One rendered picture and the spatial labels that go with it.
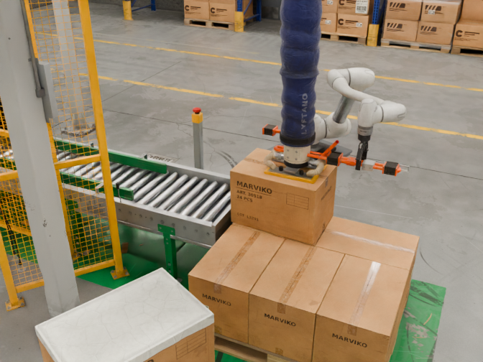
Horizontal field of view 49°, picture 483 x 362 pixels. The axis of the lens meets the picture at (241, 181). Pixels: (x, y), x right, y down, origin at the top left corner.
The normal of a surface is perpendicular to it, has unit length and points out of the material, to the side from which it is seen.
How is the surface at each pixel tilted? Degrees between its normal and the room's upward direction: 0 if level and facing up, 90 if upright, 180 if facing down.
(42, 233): 89
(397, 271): 0
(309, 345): 90
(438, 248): 0
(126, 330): 0
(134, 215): 90
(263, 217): 90
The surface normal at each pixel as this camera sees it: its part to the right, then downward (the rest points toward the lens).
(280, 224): -0.47, 0.43
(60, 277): 0.91, 0.20
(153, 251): 0.00, -0.88
